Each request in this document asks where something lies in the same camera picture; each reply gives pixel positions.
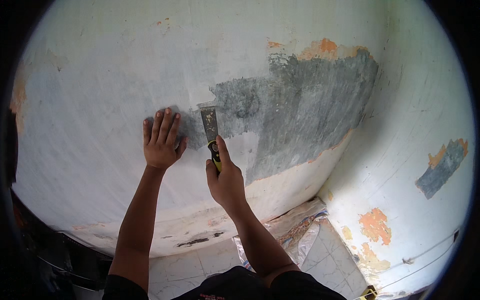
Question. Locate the person's right hand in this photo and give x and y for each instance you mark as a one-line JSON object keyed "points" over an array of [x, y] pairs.
{"points": [[227, 183]]}

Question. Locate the person's left hand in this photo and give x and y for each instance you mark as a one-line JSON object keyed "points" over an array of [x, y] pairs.
{"points": [[160, 150]]}

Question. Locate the white woven plastic sack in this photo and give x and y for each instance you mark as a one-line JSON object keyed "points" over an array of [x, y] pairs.
{"points": [[296, 232]]}

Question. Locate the person's body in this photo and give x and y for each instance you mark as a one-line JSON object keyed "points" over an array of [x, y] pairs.
{"points": [[232, 287]]}

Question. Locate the black metal frame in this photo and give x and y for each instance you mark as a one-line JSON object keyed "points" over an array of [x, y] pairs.
{"points": [[63, 258]]}

